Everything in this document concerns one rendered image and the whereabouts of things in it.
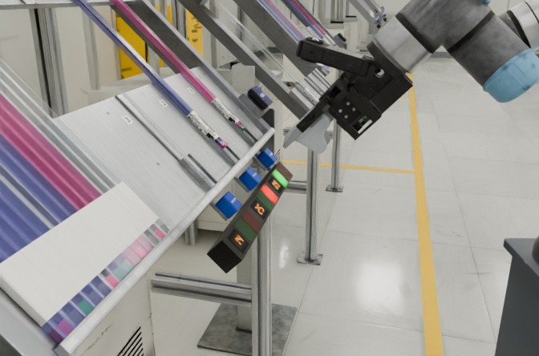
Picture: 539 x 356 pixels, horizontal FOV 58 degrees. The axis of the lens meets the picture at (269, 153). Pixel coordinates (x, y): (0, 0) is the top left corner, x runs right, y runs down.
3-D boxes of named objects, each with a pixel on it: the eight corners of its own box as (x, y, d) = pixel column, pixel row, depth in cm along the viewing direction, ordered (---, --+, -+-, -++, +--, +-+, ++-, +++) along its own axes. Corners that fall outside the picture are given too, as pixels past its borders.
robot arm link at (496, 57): (539, 59, 71) (486, 6, 71) (557, 70, 61) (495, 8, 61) (494, 96, 74) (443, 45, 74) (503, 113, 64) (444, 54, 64)
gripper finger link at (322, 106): (301, 135, 72) (342, 95, 69) (293, 128, 72) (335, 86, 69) (306, 127, 76) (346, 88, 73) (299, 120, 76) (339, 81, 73)
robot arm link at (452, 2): (508, -3, 60) (459, -52, 60) (437, 60, 65) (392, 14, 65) (498, -3, 67) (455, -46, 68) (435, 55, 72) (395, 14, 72)
